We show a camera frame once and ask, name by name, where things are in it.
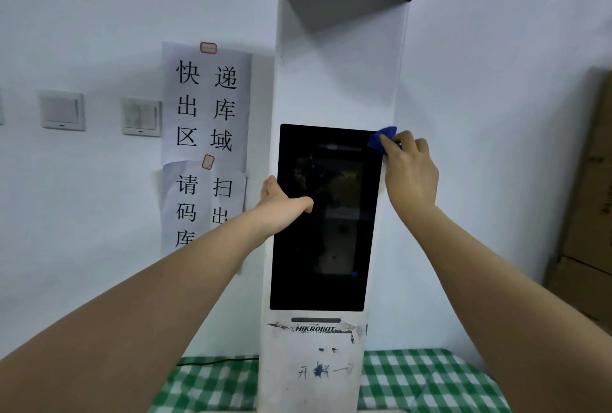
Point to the large white paper sign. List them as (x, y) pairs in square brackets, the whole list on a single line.
[(205, 106)]

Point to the person's right forearm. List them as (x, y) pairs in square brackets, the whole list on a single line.
[(502, 312)]

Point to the white double wall switch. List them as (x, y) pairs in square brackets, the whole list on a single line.
[(141, 117)]

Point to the green checkered tablecloth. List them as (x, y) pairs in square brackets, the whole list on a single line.
[(420, 384)]

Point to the person's left thumb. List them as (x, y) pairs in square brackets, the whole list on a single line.
[(299, 205)]

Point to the white single wall switch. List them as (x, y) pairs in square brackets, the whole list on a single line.
[(62, 110)]

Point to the red tape piece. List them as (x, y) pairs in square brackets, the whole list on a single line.
[(208, 162), (208, 48)]

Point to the blue cleaning cloth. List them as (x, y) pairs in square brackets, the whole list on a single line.
[(382, 137)]

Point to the narrow white paper sign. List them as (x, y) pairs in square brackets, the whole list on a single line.
[(224, 197)]

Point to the brown cardboard box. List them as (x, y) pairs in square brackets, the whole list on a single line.
[(585, 216)]

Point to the person's left hand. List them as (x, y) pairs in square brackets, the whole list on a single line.
[(277, 209)]

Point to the white kiosk with black screen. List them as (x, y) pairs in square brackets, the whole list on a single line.
[(334, 68)]

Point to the person's left forearm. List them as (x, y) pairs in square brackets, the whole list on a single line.
[(134, 322)]

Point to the person's right thumb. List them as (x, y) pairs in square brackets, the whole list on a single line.
[(388, 145)]

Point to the person's right hand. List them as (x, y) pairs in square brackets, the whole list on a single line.
[(412, 178)]

